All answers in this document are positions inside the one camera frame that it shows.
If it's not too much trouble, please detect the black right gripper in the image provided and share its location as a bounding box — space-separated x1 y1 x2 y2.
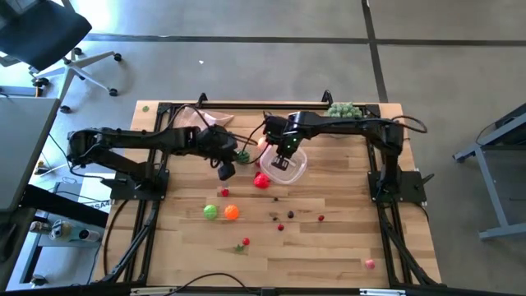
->
274 131 302 170

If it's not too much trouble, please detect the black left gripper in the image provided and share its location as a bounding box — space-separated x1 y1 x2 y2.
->
196 125 259 164

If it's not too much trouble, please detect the clear plastic tupperware container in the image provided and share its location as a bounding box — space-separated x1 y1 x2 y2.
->
258 143 308 186

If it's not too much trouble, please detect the large red toy apple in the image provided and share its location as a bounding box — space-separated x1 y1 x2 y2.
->
253 171 271 190

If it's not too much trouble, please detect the pale pink cloth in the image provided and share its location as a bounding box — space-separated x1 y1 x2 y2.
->
177 105 235 133

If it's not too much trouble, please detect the potted green succulent plant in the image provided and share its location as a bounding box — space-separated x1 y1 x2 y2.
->
324 101 363 119

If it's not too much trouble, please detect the white paper sign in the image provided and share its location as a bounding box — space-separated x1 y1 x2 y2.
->
77 172 118 215

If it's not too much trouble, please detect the black desk beam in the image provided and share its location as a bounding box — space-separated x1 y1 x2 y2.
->
20 184 110 229

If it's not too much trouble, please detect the grey metal table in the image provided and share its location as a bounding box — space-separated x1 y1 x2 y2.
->
453 102 526 242

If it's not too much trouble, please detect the grey desk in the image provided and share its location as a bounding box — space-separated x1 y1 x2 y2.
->
0 96 62 213

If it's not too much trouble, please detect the office chair with white base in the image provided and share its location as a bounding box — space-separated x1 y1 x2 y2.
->
0 0 123 114

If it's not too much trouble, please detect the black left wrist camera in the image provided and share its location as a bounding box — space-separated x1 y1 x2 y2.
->
217 162 238 182

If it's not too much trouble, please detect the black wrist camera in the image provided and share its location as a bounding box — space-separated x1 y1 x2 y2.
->
217 162 238 182
263 115 288 139

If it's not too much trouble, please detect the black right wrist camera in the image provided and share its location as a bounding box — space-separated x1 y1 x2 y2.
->
263 115 288 139

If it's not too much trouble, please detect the black cable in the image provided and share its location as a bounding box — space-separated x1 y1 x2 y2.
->
172 271 256 295

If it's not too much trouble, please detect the silver metal bracket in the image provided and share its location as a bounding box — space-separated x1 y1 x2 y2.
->
359 289 406 296
130 287 178 296

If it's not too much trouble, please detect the small white camera device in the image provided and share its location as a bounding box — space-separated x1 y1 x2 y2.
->
48 220 102 243

